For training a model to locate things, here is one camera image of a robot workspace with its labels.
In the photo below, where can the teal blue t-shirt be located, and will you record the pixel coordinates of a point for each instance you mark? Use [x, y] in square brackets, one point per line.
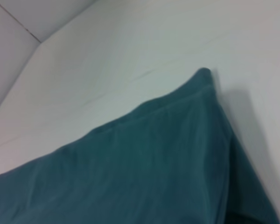
[142, 168]

